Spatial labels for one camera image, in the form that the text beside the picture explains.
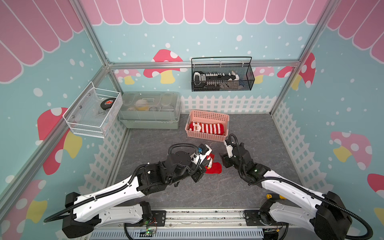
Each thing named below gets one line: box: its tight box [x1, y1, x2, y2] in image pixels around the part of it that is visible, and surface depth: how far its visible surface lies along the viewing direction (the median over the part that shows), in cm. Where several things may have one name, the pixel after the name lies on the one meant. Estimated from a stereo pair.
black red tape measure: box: [100, 97, 116, 111], surface depth 80 cm
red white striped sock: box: [189, 121, 225, 135], surface depth 108 cm
